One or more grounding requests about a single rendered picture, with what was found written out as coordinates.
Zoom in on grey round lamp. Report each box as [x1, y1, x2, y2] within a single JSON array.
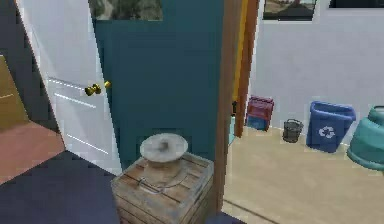
[[137, 132, 189, 195]]

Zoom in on red and blue box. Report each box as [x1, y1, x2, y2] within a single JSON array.
[[245, 95, 275, 132]]

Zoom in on wooden crate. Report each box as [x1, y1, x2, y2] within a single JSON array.
[[110, 151, 215, 224]]

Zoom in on brass door knob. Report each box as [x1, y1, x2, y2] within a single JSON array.
[[84, 80, 112, 97]]

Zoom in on framed landscape picture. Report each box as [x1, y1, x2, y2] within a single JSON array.
[[87, 0, 164, 22]]

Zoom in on white room door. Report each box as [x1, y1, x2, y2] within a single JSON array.
[[14, 0, 123, 177]]

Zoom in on blue recycling bin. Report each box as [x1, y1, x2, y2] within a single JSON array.
[[305, 100, 357, 154]]

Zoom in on framed brown picture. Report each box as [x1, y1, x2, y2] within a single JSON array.
[[262, 0, 318, 22]]

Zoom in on teal round tub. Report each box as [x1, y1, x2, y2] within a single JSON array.
[[346, 105, 384, 172]]

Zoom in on black framed picture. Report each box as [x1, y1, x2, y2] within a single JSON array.
[[328, 0, 384, 9]]

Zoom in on brown wooden door frame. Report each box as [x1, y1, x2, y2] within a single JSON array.
[[213, 0, 261, 214]]

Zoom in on small dark wire bin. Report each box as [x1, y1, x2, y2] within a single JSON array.
[[282, 118, 305, 144]]

